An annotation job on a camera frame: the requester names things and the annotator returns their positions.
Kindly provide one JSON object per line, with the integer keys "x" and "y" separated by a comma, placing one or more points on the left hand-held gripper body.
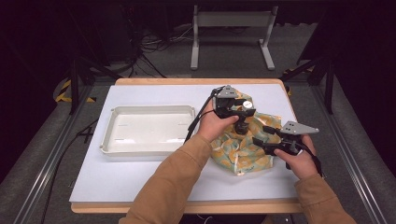
{"x": 225, "y": 104}

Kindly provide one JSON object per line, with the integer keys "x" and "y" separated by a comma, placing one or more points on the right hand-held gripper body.
{"x": 289, "y": 138}

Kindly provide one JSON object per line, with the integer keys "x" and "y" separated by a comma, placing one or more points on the fruit-print green cloth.
{"x": 246, "y": 152}

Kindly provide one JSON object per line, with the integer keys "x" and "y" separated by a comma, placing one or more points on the white plastic tray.
{"x": 149, "y": 130}

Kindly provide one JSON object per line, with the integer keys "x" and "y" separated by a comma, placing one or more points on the person's left hand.
{"x": 213, "y": 124}

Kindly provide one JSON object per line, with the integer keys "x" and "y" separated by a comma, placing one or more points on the person's right hand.
{"x": 299, "y": 161}

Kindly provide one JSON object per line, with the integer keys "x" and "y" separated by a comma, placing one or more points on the black tripod stand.
{"x": 328, "y": 84}
{"x": 74, "y": 84}

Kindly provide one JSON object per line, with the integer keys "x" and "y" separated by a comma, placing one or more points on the grey metal stand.
{"x": 233, "y": 19}

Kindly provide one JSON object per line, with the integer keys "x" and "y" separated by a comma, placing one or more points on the yellow-black hazard tape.
{"x": 63, "y": 91}

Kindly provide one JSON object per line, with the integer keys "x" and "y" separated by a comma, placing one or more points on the aluminium floor rail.
{"x": 46, "y": 161}
{"x": 351, "y": 161}

